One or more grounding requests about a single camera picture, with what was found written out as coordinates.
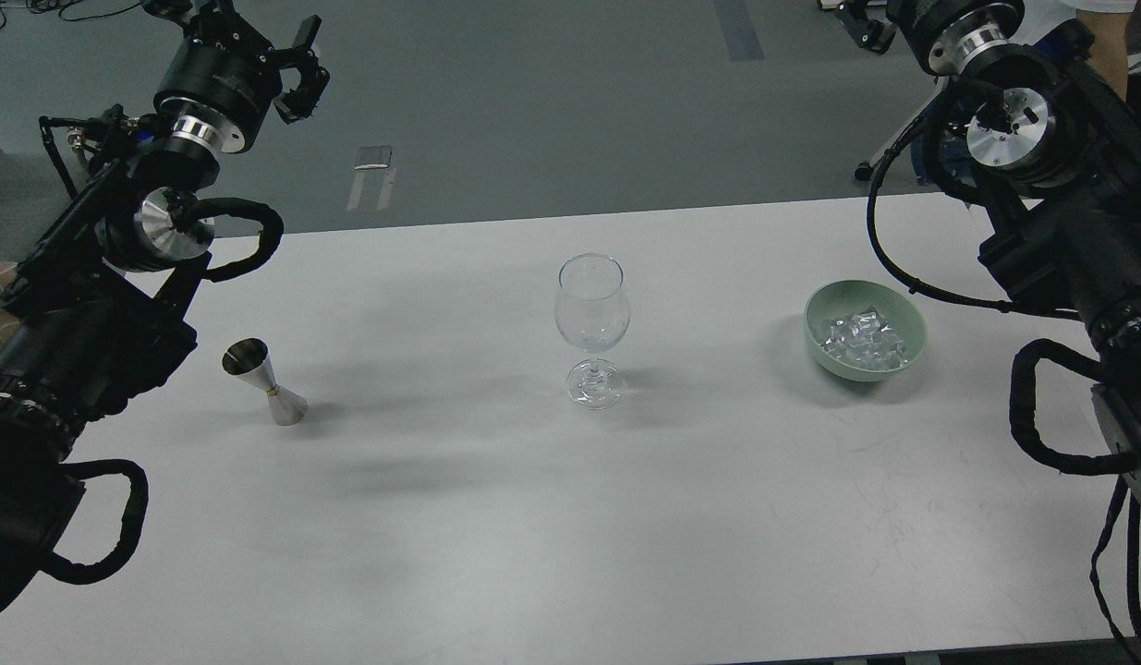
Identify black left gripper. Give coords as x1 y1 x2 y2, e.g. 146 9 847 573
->
152 1 331 154

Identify steel cocktail jigger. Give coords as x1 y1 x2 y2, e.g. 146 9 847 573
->
221 338 310 427

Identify clear ice cubes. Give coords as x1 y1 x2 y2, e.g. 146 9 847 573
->
816 308 911 371

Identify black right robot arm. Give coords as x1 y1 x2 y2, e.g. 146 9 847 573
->
866 1 1141 664

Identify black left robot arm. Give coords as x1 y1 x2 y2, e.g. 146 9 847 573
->
0 1 330 613

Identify clear wine glass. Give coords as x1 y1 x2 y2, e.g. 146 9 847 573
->
555 253 632 411

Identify silver floor socket plate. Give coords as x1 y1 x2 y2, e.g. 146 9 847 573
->
353 146 394 170

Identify grey office chair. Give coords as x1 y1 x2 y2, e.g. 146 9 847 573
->
0 146 72 262

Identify green bowl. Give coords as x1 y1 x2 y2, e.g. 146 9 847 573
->
802 281 929 383

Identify black floor cables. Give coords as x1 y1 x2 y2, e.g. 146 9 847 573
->
0 0 146 40

